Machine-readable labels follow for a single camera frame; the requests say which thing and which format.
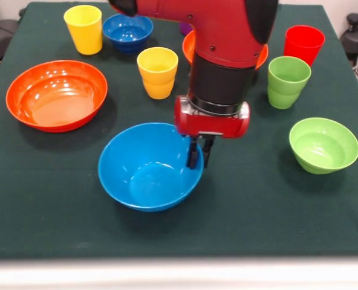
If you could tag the small dark blue bowl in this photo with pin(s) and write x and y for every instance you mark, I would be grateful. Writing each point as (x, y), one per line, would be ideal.
(127, 36)

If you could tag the red cup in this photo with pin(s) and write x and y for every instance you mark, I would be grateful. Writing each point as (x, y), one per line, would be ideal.
(303, 45)

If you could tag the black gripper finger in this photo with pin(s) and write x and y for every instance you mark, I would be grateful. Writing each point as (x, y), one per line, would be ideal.
(208, 149)
(193, 154)

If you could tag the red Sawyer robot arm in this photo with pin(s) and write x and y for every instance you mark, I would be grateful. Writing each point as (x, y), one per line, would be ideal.
(224, 36)

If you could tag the small green bowl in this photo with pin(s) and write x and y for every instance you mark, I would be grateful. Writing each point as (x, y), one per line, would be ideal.
(324, 148)

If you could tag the purple cup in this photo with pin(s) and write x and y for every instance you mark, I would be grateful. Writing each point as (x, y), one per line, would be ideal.
(185, 28)

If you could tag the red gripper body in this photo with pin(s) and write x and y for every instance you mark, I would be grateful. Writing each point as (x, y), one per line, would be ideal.
(212, 125)

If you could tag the yellow ridged cup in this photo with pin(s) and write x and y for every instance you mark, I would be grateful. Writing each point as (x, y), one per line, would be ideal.
(157, 78)

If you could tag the large orange bowl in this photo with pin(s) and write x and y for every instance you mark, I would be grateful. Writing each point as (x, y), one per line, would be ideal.
(188, 48)
(55, 102)

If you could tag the tall smooth yellow cup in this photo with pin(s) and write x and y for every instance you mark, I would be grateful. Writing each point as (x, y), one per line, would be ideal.
(85, 33)

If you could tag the green ridged cup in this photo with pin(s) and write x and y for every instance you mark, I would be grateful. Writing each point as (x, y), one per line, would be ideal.
(288, 84)

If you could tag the dark green table cloth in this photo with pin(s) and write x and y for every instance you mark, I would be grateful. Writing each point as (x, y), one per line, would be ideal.
(46, 196)

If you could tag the large light blue bowl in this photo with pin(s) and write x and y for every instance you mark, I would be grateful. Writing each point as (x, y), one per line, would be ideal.
(142, 181)

